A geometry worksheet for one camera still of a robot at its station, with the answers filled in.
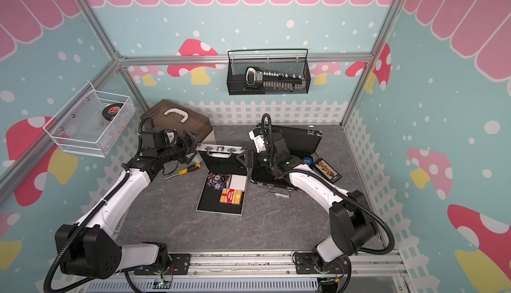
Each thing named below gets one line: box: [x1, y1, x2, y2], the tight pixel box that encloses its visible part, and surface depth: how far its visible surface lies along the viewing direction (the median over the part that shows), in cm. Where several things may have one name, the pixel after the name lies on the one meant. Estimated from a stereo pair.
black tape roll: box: [101, 102, 124, 122], surface depth 81 cm
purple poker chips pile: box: [206, 174, 223, 191], surface depth 96 cm
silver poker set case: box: [195, 143, 249, 216], surface depth 91 cm
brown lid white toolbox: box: [139, 99, 217, 146], surface depth 98 cm
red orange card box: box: [219, 187, 243, 205], surface depth 91 cm
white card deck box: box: [229, 174, 247, 192], surface depth 94 cm
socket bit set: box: [244, 66, 307, 91], surface depth 91 cm
